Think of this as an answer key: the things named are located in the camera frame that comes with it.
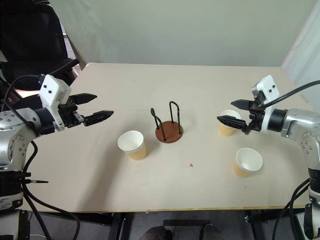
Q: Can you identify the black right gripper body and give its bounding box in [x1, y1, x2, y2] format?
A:
[242, 97, 266, 136]

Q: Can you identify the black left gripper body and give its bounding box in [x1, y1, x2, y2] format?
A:
[57, 94, 85, 129]

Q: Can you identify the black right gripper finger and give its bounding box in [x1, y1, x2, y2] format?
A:
[216, 114, 251, 131]
[230, 99, 256, 112]

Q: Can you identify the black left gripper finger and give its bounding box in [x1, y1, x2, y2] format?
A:
[82, 110, 115, 127]
[69, 92, 98, 106]

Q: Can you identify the brown paper cup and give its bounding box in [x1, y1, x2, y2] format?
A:
[217, 109, 242, 138]
[117, 130, 148, 162]
[232, 147, 264, 179]

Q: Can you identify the black office chair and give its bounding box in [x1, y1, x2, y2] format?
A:
[0, 0, 80, 91]

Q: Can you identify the dark rounded shape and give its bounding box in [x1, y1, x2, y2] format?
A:
[143, 225, 173, 240]

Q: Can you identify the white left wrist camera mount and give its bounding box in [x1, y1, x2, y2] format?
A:
[39, 74, 72, 132]

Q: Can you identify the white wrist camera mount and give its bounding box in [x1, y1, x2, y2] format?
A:
[39, 74, 72, 132]
[250, 74, 281, 132]

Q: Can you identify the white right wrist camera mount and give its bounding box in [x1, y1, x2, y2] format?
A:
[250, 74, 281, 132]

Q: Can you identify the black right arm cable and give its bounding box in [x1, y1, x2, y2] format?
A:
[256, 79, 320, 109]

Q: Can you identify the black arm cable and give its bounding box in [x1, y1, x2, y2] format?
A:
[256, 79, 320, 109]
[0, 58, 81, 240]

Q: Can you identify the brown cup holder stand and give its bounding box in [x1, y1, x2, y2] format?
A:
[150, 100, 184, 145]

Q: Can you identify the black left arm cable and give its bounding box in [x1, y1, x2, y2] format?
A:
[0, 58, 81, 240]

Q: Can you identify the black table frame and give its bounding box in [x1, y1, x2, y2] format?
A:
[14, 206, 311, 240]

